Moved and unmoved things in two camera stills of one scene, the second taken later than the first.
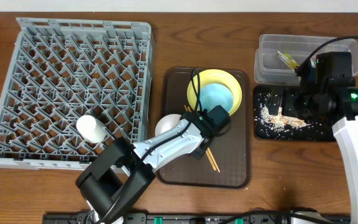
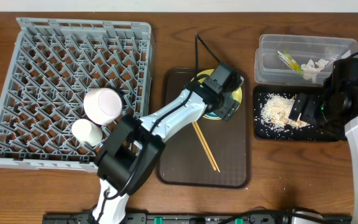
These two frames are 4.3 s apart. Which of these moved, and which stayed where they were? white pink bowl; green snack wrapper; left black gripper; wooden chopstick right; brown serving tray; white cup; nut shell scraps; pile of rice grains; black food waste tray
Moved: left black gripper; white cup; white pink bowl
Stayed: wooden chopstick right; pile of rice grains; green snack wrapper; black food waste tray; nut shell scraps; brown serving tray
